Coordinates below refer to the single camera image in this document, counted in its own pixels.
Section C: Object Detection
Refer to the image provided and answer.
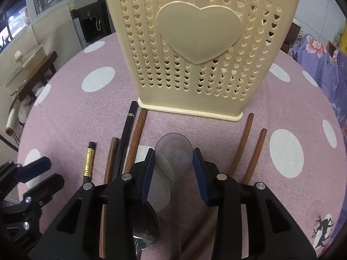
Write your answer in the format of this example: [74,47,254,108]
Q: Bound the black chopstick with gold band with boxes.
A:
[81,141,97,185]

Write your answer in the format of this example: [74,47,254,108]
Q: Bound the blue floral blanket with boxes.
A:
[291,34,347,233]

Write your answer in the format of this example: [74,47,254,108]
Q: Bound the brown cardboard box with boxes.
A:
[280,19,301,53]

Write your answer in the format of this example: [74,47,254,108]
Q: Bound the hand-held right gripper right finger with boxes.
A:
[193,148,318,260]

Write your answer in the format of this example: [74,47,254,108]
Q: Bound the white rolled mat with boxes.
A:
[6,108,19,136]

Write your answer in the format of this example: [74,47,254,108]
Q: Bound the translucent plastic spoon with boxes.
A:
[152,132,194,260]

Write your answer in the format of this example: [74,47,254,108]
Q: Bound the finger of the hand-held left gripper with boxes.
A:
[0,156,52,199]
[5,173,65,233]

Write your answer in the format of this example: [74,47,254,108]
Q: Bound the long black chopstick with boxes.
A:
[112,101,139,182]

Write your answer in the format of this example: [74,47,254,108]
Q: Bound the pink polka dot tablecloth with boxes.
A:
[17,32,342,260]

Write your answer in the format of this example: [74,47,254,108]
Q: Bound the water dispenser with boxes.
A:
[70,0,113,50]

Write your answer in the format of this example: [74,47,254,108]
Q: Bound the yellow packet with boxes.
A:
[337,30,347,52]

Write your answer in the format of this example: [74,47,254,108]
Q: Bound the cream heart-pattern utensil holder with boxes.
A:
[102,0,304,122]

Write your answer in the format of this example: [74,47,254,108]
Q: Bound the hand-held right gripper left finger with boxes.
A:
[33,148,160,260]

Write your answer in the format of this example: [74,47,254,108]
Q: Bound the metal spoon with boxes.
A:
[132,202,160,260]

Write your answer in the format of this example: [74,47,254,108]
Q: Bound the brown wooden chopstick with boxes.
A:
[188,128,267,260]
[180,113,255,251]
[99,137,120,259]
[123,108,147,174]

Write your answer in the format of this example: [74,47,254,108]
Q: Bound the wooden chair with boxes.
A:
[3,51,58,101]

